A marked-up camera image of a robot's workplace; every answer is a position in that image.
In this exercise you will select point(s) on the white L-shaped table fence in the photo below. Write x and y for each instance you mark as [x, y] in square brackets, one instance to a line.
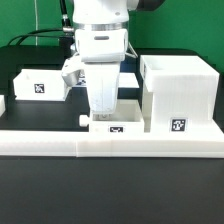
[208, 144]

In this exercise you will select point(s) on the white drawer tray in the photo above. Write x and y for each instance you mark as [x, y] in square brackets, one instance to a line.
[40, 85]
[127, 118]

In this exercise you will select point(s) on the white drawer cabinet box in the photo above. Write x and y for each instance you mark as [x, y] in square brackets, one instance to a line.
[179, 93]

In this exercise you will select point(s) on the white front drawer tray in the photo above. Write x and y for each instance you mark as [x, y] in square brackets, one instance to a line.
[127, 118]

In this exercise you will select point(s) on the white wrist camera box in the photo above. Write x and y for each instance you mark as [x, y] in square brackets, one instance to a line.
[72, 71]

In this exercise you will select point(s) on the white fiducial marker sheet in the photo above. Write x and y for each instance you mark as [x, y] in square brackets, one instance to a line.
[126, 80]

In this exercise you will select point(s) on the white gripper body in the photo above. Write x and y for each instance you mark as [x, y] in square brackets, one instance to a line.
[102, 81]

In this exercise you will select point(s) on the white rear drawer tray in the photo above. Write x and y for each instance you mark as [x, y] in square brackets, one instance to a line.
[40, 85]

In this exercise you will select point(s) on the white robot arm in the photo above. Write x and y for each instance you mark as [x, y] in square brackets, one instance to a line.
[101, 39]

